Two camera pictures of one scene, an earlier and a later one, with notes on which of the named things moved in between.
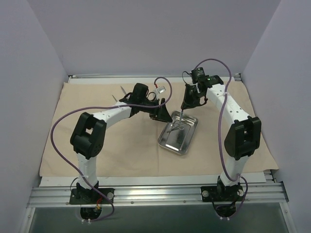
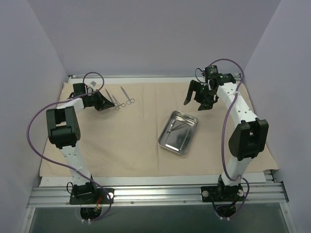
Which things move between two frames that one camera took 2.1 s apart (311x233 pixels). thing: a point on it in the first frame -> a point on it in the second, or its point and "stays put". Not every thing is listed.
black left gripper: x=157 y=111 -> x=99 y=100
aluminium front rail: x=158 y=194 stays put
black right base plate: x=221 y=193 stays put
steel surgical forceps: x=180 y=128 -> x=117 y=107
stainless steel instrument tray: x=178 y=135 stays put
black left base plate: x=88 y=196 stays put
